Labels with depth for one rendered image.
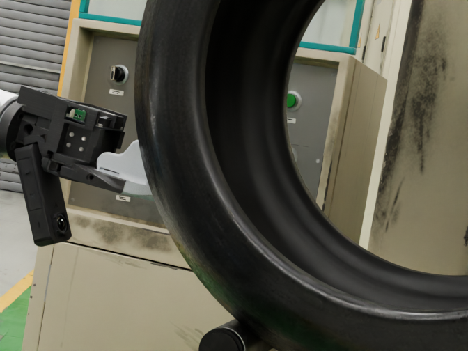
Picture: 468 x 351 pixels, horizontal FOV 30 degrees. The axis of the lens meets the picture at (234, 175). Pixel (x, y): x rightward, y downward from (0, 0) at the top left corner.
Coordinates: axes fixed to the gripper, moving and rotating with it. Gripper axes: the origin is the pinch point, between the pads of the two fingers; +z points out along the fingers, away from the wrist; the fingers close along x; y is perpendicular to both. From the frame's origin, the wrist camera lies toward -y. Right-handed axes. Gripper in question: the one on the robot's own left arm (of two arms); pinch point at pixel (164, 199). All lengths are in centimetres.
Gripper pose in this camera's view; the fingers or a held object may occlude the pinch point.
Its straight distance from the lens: 94.1
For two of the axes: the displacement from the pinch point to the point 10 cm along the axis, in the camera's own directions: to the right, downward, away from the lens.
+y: 2.8, -9.6, -0.9
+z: 9.0, 2.9, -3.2
